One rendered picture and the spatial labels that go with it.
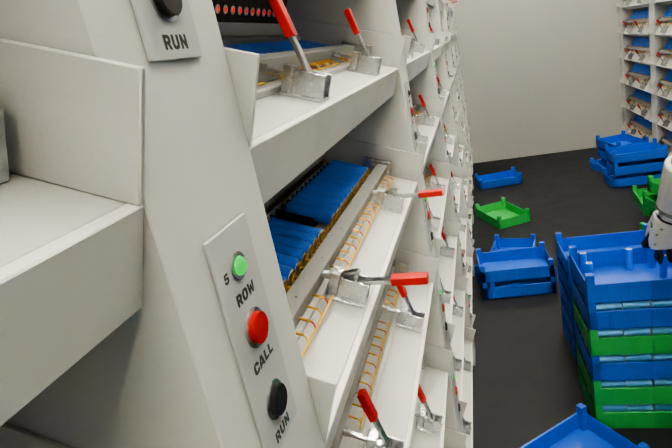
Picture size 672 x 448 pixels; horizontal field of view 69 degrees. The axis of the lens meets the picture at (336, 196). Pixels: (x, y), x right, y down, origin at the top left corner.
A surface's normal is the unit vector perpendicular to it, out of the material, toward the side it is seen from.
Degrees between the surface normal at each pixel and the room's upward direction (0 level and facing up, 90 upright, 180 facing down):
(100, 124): 90
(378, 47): 90
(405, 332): 21
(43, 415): 90
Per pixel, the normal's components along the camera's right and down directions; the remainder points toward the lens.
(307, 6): -0.26, 0.31
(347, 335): 0.15, -0.92
